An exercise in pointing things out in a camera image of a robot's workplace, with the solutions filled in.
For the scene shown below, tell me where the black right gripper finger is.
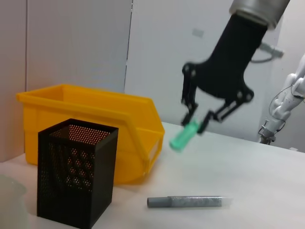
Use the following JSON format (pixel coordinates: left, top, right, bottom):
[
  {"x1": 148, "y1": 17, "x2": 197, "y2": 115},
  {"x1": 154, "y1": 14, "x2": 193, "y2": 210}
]
[
  {"x1": 196, "y1": 95, "x2": 241, "y2": 135},
  {"x1": 180, "y1": 69, "x2": 200, "y2": 127}
]

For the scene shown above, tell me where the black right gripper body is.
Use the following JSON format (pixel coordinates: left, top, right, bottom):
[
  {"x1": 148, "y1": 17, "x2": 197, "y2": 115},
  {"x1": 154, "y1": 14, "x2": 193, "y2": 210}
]
[{"x1": 182, "y1": 13, "x2": 268, "y2": 103}]

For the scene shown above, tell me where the green utility knife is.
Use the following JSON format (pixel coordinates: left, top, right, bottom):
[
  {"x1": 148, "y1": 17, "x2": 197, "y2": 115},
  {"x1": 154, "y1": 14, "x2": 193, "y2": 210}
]
[{"x1": 169, "y1": 118, "x2": 199, "y2": 152}]

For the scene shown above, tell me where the silver glitter pen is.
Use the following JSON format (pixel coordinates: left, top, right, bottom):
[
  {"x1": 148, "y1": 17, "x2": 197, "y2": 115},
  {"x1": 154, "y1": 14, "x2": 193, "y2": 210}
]
[{"x1": 147, "y1": 195, "x2": 233, "y2": 208}]

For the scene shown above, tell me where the black mesh pen holder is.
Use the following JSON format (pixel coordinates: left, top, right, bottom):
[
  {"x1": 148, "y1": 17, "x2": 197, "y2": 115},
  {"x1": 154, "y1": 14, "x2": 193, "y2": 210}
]
[{"x1": 37, "y1": 118, "x2": 119, "y2": 227}]

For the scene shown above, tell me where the pale green glass fruit bowl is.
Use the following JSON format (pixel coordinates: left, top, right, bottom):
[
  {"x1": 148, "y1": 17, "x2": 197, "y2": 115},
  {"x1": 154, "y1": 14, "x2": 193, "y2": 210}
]
[{"x1": 0, "y1": 174, "x2": 27, "y2": 229}]

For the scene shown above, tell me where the yellow plastic bin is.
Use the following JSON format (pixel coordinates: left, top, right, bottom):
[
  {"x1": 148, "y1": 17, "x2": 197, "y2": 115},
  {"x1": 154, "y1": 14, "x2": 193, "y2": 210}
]
[{"x1": 16, "y1": 83, "x2": 165, "y2": 185}]

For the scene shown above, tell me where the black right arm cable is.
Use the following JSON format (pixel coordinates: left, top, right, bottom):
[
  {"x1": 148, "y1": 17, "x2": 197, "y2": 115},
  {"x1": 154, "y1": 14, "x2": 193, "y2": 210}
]
[{"x1": 250, "y1": 42, "x2": 285, "y2": 64}]

